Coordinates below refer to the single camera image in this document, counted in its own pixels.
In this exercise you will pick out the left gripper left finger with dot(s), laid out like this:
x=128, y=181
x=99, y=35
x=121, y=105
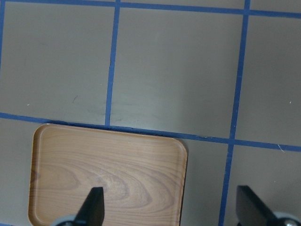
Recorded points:
x=92, y=210

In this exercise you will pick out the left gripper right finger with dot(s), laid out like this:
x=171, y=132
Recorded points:
x=251, y=210

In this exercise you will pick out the wooden tray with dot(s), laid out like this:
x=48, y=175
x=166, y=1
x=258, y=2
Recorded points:
x=142, y=176

